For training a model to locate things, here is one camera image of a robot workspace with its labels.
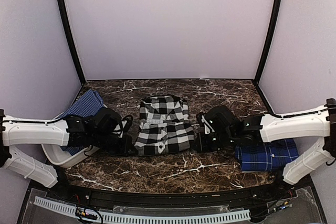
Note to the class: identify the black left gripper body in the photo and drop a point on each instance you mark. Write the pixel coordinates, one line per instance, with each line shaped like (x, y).
(114, 148)

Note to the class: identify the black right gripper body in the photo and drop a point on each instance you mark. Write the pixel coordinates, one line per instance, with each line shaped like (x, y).
(222, 140)

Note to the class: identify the black white checked shirt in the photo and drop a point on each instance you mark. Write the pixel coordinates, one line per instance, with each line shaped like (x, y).
(164, 126)

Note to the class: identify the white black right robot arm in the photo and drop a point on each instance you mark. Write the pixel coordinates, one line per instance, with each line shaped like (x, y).
(313, 132)

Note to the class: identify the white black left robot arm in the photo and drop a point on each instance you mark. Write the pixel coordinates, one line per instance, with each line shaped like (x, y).
(106, 130)

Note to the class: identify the small-check blue shirt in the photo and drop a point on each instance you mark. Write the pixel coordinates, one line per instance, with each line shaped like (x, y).
(87, 105)

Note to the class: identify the blue plaid folded shirt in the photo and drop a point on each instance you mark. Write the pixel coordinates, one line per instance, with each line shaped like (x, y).
(267, 157)

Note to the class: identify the grey plastic bin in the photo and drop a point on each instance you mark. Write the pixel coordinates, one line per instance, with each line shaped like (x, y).
(64, 159)

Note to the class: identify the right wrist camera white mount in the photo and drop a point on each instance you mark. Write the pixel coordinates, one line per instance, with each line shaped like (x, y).
(204, 123)

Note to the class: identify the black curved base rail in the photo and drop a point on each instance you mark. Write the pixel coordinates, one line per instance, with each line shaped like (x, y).
(267, 203)

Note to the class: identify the white slotted cable duct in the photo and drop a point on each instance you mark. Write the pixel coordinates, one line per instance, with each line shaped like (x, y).
(144, 215)

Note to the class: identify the black corner frame post right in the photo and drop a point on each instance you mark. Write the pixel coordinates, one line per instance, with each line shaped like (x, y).
(268, 40)

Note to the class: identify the black corner frame post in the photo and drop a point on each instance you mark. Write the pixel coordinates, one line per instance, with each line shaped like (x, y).
(268, 40)
(70, 41)

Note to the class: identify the black corner frame post left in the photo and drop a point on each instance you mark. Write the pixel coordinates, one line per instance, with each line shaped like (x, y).
(70, 41)

